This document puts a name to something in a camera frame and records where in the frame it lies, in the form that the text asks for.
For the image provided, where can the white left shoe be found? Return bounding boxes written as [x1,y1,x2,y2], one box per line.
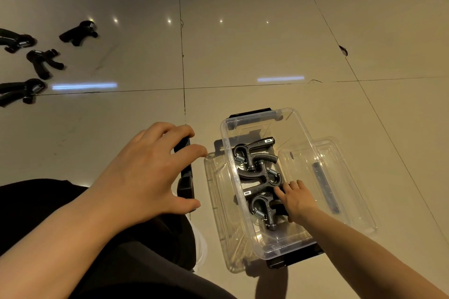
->
[189,223,208,272]

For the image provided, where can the clear plastic box lid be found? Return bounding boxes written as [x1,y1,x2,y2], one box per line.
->
[204,136,378,274]

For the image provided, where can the person's right hand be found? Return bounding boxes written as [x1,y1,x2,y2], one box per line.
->
[273,179,320,225]

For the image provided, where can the person's right forearm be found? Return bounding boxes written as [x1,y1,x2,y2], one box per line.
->
[298,206,448,299]

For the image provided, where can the person's left hand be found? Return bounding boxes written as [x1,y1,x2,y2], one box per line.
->
[79,121,208,229]

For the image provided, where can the group of black hand grippers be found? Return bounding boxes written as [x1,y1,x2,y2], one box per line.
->
[0,20,99,54]

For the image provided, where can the black trousers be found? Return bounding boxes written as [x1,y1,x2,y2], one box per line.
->
[0,178,236,299]

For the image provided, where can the clear plastic storage box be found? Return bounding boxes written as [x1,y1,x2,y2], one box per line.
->
[220,107,325,270]

